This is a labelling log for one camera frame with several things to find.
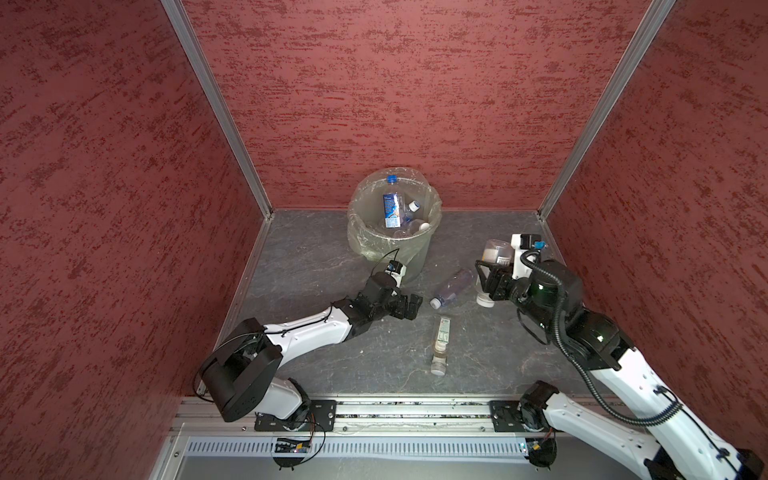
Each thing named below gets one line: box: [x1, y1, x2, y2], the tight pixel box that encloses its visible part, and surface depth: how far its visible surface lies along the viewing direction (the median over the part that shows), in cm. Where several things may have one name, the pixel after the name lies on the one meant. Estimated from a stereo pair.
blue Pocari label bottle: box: [404, 200, 421, 222], surface depth 97 cm
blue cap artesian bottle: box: [383, 174, 401, 228], surface depth 91 cm
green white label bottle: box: [431, 317, 451, 376], surface depth 84 cm
